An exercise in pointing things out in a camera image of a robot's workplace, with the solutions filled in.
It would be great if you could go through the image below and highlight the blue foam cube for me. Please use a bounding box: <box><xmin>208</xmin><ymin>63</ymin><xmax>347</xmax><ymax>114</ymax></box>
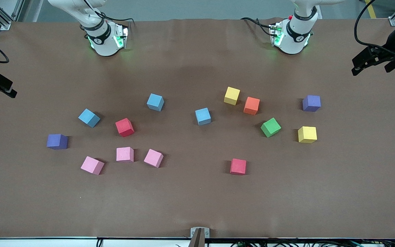
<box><xmin>195</xmin><ymin>107</ymin><xmax>212</xmax><ymax>126</ymax></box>
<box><xmin>146</xmin><ymin>93</ymin><xmax>165</xmax><ymax>112</ymax></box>
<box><xmin>78</xmin><ymin>108</ymin><xmax>101</xmax><ymax>128</ymax></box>

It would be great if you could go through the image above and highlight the purple foam cube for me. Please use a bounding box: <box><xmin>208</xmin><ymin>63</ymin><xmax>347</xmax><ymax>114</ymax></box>
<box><xmin>302</xmin><ymin>95</ymin><xmax>321</xmax><ymax>112</ymax></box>
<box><xmin>46</xmin><ymin>133</ymin><xmax>69</xmax><ymax>150</ymax></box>

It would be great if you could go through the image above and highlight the brown table mat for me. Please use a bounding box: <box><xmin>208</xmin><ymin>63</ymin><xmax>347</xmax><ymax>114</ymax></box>
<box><xmin>0</xmin><ymin>17</ymin><xmax>395</xmax><ymax>239</ymax></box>

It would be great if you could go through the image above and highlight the grey metal bracket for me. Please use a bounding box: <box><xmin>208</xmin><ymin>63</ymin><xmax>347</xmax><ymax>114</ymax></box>
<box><xmin>190</xmin><ymin>227</ymin><xmax>210</xmax><ymax>238</ymax></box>

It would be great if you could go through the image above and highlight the orange foam cube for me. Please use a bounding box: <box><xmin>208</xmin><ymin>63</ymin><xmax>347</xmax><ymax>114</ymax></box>
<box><xmin>243</xmin><ymin>96</ymin><xmax>261</xmax><ymax>115</ymax></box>

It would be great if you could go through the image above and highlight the green foam cube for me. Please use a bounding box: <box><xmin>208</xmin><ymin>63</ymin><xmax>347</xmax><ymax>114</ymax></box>
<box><xmin>260</xmin><ymin>117</ymin><xmax>282</xmax><ymax>138</ymax></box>

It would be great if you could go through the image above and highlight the black left arm base cable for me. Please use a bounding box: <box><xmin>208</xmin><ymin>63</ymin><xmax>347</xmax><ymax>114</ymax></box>
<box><xmin>240</xmin><ymin>17</ymin><xmax>275</xmax><ymax>36</ymax></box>

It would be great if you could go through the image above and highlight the white table edge rail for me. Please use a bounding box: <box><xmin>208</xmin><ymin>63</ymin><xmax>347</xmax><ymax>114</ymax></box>
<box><xmin>0</xmin><ymin>238</ymin><xmax>395</xmax><ymax>247</ymax></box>

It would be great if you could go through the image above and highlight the yellow foam cube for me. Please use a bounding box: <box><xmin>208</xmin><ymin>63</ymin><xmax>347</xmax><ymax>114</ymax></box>
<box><xmin>298</xmin><ymin>126</ymin><xmax>318</xmax><ymax>143</ymax></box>
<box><xmin>224</xmin><ymin>86</ymin><xmax>241</xmax><ymax>106</ymax></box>

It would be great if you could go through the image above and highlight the pink foam cube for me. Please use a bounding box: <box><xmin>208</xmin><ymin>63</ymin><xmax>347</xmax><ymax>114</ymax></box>
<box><xmin>144</xmin><ymin>149</ymin><xmax>164</xmax><ymax>168</ymax></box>
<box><xmin>116</xmin><ymin>147</ymin><xmax>134</xmax><ymax>162</ymax></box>
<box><xmin>80</xmin><ymin>156</ymin><xmax>105</xmax><ymax>176</ymax></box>

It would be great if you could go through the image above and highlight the red foam cube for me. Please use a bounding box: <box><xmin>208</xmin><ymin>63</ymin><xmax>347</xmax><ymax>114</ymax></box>
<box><xmin>230</xmin><ymin>158</ymin><xmax>247</xmax><ymax>176</ymax></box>
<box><xmin>115</xmin><ymin>118</ymin><xmax>135</xmax><ymax>138</ymax></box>

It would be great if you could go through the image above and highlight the black right arm base cable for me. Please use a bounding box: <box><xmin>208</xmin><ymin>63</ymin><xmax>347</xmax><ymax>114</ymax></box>
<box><xmin>81</xmin><ymin>0</ymin><xmax>135</xmax><ymax>24</ymax></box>

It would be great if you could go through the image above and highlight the black arm base cable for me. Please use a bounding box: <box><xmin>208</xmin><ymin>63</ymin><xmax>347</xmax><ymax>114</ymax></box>
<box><xmin>240</xmin><ymin>17</ymin><xmax>275</xmax><ymax>36</ymax></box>
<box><xmin>81</xmin><ymin>0</ymin><xmax>135</xmax><ymax>24</ymax></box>

